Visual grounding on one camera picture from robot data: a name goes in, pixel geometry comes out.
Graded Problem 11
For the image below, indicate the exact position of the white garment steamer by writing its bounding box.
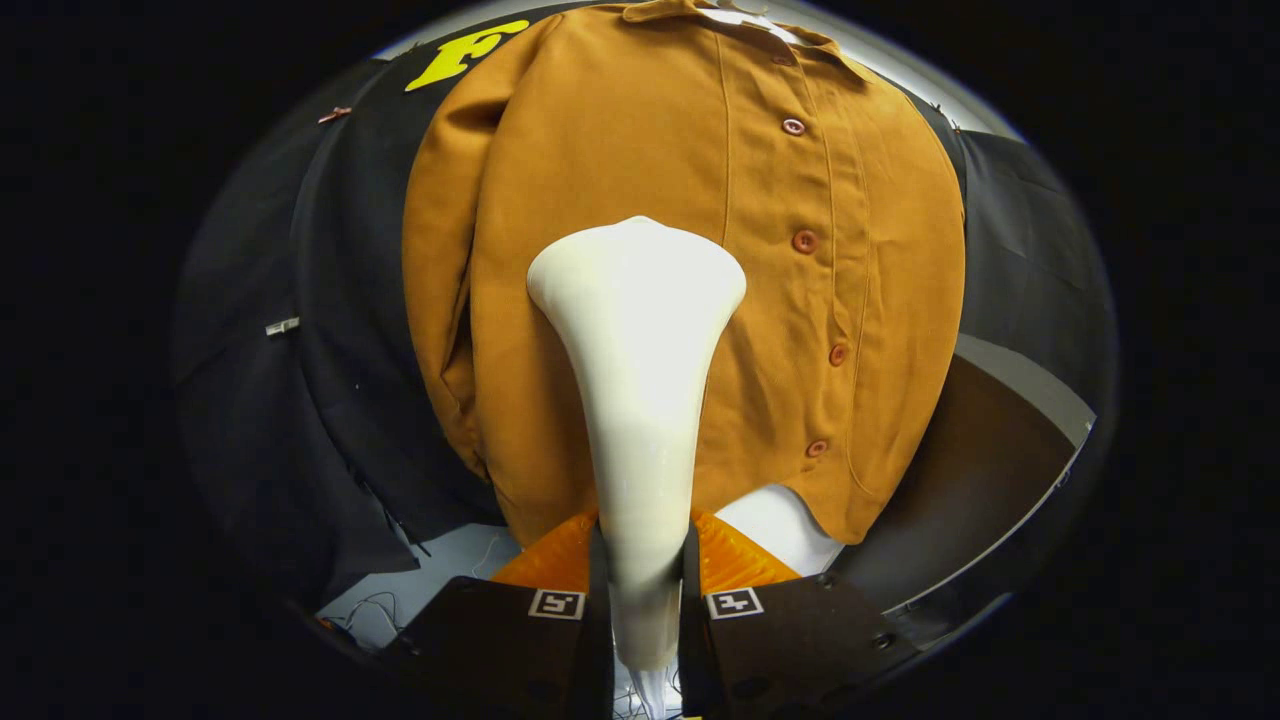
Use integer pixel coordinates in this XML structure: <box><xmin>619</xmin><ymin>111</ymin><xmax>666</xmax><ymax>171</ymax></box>
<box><xmin>526</xmin><ymin>215</ymin><xmax>748</xmax><ymax>720</ymax></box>

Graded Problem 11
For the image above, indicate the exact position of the orange button-up shirt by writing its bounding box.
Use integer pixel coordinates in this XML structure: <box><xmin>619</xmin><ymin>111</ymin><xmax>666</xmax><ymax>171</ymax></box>
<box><xmin>402</xmin><ymin>0</ymin><xmax>967</xmax><ymax>549</ymax></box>

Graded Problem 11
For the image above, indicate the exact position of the black backdrop cloth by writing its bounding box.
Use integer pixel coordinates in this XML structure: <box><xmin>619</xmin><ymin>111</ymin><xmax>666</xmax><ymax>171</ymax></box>
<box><xmin>170</xmin><ymin>20</ymin><xmax>1116</xmax><ymax>611</ymax></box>

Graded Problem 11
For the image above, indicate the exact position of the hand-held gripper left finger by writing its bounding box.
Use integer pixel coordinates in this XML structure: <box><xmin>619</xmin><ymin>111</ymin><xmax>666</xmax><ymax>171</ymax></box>
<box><xmin>385</xmin><ymin>510</ymin><xmax>614</xmax><ymax>720</ymax></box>

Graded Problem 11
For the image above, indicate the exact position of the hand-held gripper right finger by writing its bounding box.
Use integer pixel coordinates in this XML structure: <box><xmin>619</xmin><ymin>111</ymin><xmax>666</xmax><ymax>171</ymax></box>
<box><xmin>680</xmin><ymin>510</ymin><xmax>921</xmax><ymax>720</ymax></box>

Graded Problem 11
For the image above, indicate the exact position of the grey cabinet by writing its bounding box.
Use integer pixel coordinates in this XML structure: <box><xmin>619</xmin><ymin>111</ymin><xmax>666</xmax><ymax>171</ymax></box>
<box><xmin>830</xmin><ymin>335</ymin><xmax>1096</xmax><ymax>616</ymax></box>

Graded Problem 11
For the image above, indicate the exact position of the white mannequin torso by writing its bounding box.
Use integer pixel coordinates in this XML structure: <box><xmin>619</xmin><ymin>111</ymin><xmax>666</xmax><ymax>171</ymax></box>
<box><xmin>700</xmin><ymin>5</ymin><xmax>846</xmax><ymax>576</ymax></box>

